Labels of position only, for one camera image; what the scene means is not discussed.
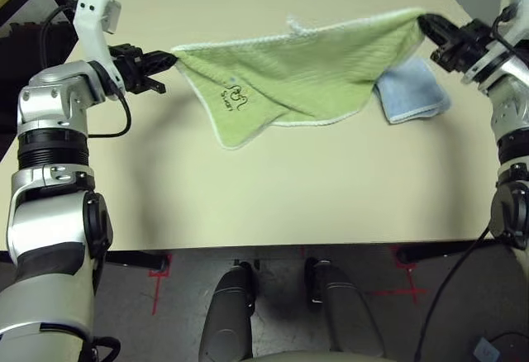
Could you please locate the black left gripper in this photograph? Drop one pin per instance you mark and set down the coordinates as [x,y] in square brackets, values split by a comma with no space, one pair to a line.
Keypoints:
[130,68]

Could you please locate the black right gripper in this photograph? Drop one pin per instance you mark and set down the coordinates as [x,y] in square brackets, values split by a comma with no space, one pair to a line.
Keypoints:
[469,44]

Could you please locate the green towel with white trim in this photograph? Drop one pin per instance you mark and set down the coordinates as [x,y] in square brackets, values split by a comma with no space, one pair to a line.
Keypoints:
[297,77]

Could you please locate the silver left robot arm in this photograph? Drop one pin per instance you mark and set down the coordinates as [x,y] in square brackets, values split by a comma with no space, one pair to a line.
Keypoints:
[49,213]

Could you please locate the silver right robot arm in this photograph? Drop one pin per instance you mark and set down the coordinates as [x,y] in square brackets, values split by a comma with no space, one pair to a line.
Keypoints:
[512,101]

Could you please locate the folded light blue towel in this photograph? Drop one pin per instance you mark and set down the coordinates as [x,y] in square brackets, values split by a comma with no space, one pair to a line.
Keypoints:
[413,93]

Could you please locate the black table foot bar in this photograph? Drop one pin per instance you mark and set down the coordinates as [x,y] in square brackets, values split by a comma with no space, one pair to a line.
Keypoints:
[438,251]
[136,259]

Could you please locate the dark grey right robot leg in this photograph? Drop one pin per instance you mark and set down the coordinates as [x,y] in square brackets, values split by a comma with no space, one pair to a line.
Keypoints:
[343,312]

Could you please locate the small blue floor object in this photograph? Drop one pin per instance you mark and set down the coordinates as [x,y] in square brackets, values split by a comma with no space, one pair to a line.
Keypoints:
[485,349]

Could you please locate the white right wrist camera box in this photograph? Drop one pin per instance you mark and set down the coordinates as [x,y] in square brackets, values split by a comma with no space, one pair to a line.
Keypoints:
[516,10]

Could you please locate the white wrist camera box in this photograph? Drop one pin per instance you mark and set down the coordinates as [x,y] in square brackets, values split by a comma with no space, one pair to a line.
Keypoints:
[516,10]
[91,6]

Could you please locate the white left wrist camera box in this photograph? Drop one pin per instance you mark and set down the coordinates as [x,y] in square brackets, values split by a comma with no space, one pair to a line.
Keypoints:
[91,6]

